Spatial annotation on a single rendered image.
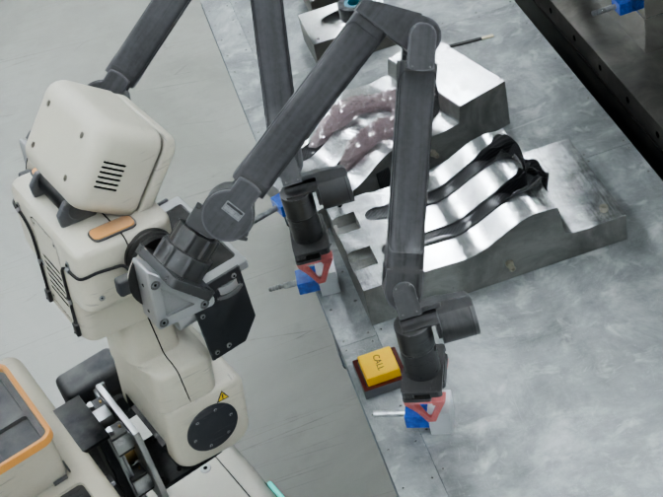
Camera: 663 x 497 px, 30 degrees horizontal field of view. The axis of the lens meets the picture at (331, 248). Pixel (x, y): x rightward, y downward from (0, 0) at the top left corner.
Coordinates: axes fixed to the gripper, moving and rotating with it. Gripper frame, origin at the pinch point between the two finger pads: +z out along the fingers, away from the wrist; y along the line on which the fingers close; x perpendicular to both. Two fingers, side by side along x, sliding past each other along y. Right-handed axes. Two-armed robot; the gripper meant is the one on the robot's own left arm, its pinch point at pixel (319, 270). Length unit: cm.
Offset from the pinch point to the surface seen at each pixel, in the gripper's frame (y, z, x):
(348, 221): 8.7, -2.6, -7.6
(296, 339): 70, 83, 16
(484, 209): -1.4, -5.4, -32.4
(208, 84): 207, 82, 32
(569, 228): -6.8, -0.7, -46.3
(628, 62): 49, 7, -75
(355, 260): -2.2, -2.0, -7.1
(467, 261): -10.8, -2.6, -26.5
